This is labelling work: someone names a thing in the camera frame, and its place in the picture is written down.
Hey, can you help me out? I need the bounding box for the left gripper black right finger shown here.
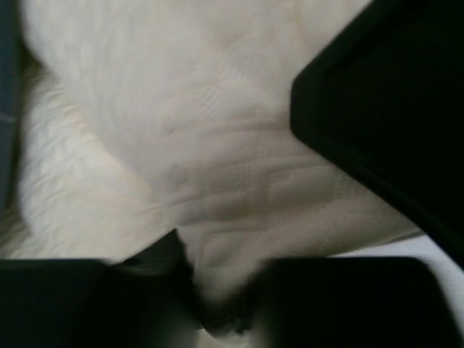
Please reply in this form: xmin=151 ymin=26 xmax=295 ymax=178
xmin=247 ymin=257 xmax=463 ymax=348

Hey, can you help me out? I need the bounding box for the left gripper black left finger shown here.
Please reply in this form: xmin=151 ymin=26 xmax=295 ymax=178
xmin=1 ymin=232 xmax=200 ymax=348

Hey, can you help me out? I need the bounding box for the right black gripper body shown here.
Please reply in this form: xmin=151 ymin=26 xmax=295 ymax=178
xmin=290 ymin=1 xmax=463 ymax=265

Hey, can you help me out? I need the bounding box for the cream yellow pillow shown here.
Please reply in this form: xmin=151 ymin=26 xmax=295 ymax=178
xmin=0 ymin=0 xmax=425 ymax=348

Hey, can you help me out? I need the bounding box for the dark grey checked pillowcase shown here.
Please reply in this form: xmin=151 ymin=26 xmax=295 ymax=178
xmin=1 ymin=0 xmax=24 ymax=215

